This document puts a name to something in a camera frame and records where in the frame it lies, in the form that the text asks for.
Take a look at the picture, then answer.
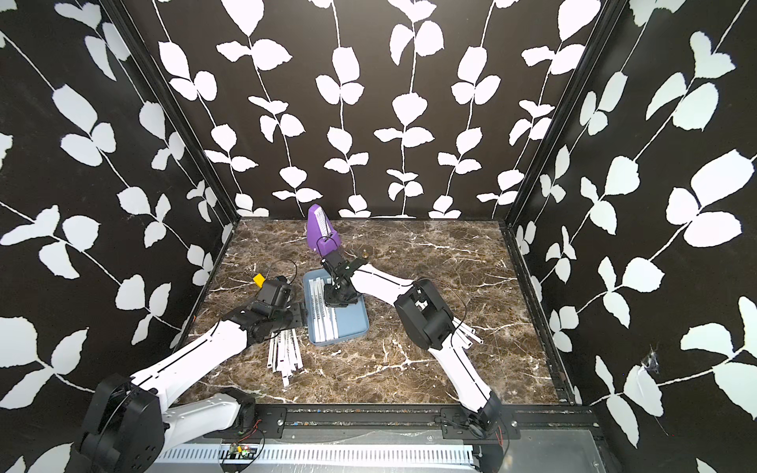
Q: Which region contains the blue plastic storage box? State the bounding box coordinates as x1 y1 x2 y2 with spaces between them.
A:
303 269 370 346

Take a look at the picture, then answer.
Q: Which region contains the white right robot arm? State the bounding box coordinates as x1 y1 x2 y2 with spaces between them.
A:
321 250 502 439

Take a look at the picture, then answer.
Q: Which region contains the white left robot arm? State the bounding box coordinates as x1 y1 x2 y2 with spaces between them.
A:
72 276 303 472

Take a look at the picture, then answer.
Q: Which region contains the purple metronome-like object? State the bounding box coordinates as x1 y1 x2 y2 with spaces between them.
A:
307 204 341 257

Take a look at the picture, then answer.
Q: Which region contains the small green circuit board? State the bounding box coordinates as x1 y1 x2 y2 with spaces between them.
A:
222 443 261 462

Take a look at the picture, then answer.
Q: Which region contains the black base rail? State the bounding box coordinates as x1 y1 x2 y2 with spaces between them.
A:
235 403 604 441

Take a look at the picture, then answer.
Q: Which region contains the white slotted cable duct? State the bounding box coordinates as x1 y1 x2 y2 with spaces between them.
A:
155 443 477 467

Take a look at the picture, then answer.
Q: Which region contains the black left corner post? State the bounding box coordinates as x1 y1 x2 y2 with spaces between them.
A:
103 0 240 224

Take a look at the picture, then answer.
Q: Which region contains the black corner frame post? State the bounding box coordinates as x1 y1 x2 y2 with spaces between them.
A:
502 0 627 229

